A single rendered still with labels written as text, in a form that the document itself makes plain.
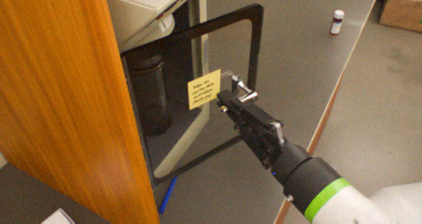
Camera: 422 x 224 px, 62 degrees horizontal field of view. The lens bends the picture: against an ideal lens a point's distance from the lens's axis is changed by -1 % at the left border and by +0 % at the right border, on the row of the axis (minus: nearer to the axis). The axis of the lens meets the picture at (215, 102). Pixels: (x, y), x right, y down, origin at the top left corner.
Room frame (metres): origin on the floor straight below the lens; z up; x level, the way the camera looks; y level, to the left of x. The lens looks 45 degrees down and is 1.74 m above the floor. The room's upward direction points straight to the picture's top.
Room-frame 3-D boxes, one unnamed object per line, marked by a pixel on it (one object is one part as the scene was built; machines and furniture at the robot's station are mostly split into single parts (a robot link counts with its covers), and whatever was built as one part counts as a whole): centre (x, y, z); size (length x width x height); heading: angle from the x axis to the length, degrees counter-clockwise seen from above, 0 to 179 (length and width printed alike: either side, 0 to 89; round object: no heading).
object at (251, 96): (0.54, -0.04, 1.20); 0.10 x 0.05 x 0.03; 124
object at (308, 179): (0.33, -0.17, 1.20); 0.12 x 0.06 x 0.09; 125
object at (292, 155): (0.39, -0.12, 1.20); 0.09 x 0.07 x 0.08; 35
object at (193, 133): (0.53, 0.03, 1.19); 0.30 x 0.01 x 0.40; 124
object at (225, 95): (0.52, -0.03, 1.21); 0.07 x 0.03 x 0.01; 35
